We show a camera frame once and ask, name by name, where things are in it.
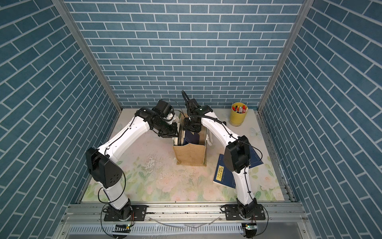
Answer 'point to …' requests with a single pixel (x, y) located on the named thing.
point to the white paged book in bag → (178, 141)
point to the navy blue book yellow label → (224, 176)
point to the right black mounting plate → (232, 213)
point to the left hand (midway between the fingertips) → (182, 136)
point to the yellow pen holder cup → (238, 113)
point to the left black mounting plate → (133, 213)
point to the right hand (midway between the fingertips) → (186, 129)
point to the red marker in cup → (243, 108)
